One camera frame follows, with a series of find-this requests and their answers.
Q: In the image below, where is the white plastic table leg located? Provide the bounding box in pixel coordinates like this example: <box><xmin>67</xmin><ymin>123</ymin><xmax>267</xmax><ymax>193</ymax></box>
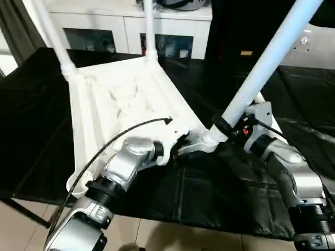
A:
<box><xmin>207</xmin><ymin>0</ymin><xmax>326</xmax><ymax>146</ymax></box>
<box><xmin>142</xmin><ymin>0</ymin><xmax>160</xmax><ymax>65</ymax></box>
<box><xmin>30</xmin><ymin>0</ymin><xmax>80</xmax><ymax>81</ymax></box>
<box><xmin>252</xmin><ymin>92</ymin><xmax>289</xmax><ymax>142</ymax></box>

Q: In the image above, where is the white plastic table top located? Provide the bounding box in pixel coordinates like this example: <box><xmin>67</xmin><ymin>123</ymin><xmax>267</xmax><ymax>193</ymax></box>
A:
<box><xmin>64</xmin><ymin>55</ymin><xmax>220</xmax><ymax>199</ymax></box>

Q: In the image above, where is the black work mat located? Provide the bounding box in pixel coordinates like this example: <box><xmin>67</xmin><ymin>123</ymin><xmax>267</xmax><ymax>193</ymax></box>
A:
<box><xmin>0</xmin><ymin>46</ymin><xmax>335</xmax><ymax>241</ymax></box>

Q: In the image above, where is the black box with gold label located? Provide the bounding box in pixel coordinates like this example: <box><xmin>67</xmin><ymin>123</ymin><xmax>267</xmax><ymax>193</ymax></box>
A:
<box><xmin>203</xmin><ymin>0</ymin><xmax>286</xmax><ymax>69</ymax></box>

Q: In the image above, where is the grey printed cushion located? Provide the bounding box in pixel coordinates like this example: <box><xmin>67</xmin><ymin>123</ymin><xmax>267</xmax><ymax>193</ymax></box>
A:
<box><xmin>279</xmin><ymin>21</ymin><xmax>335</xmax><ymax>71</ymax></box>

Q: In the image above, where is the grey round appliance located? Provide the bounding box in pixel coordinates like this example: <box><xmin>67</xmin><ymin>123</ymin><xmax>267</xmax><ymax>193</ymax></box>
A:
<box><xmin>153</xmin><ymin>0</ymin><xmax>205</xmax><ymax>12</ymax></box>

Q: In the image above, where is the white cabinet with glass doors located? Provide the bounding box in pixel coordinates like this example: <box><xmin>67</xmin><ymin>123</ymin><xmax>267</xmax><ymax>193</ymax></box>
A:
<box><xmin>46</xmin><ymin>0</ymin><xmax>213</xmax><ymax>60</ymax></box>

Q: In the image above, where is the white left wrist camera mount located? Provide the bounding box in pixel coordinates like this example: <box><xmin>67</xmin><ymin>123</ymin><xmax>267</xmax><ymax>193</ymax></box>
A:
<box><xmin>153</xmin><ymin>126</ymin><xmax>195</xmax><ymax>167</ymax></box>

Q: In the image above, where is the black metal frame leg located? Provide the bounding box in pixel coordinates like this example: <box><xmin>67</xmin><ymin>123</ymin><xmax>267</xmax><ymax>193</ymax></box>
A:
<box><xmin>0</xmin><ymin>197</ymin><xmax>52</xmax><ymax>229</ymax></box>

